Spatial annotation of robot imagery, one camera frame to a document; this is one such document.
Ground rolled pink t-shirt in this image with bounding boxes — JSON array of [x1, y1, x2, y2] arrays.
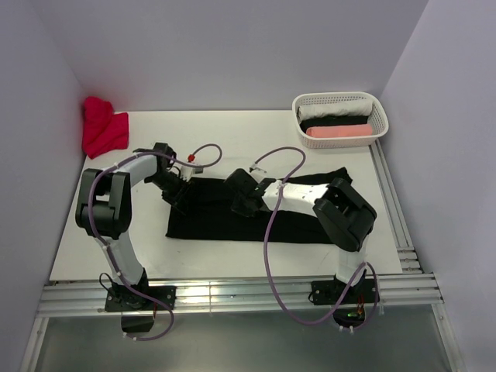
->
[[305, 124, 374, 139]]

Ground rolled black t-shirt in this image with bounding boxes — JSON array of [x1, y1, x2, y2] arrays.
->
[[299, 115, 368, 133]]

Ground black t-shirt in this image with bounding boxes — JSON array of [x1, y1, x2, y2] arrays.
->
[[166, 178, 333, 244], [299, 115, 368, 133]]

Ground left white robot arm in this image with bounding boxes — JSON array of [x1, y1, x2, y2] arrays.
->
[[75, 143, 191, 310]]

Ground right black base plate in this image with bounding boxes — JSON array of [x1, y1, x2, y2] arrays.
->
[[305, 278, 381, 325]]

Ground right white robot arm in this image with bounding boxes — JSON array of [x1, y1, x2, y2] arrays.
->
[[226, 169, 377, 302]]

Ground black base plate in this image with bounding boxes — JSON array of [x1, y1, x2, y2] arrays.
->
[[104, 283, 177, 333], [305, 278, 381, 325]]

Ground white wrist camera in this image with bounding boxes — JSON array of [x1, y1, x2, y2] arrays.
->
[[249, 164, 267, 182], [179, 164, 204, 181]]

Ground rolled white t-shirt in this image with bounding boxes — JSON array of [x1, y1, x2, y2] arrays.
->
[[298, 99, 374, 120]]

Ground white plastic basket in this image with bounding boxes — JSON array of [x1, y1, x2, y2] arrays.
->
[[292, 91, 389, 149]]

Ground aluminium mounting rail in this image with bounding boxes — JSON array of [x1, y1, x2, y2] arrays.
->
[[36, 274, 443, 318]]

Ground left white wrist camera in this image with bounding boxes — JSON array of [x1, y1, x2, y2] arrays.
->
[[179, 164, 204, 181]]

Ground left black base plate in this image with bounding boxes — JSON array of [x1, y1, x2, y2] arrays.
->
[[104, 283, 177, 333]]

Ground red t-shirt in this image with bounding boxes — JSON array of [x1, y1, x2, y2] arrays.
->
[[82, 96, 129, 159]]

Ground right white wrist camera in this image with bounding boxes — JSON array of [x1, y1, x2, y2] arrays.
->
[[249, 164, 267, 182]]

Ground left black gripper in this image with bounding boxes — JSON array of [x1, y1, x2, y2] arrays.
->
[[147, 171, 195, 215]]

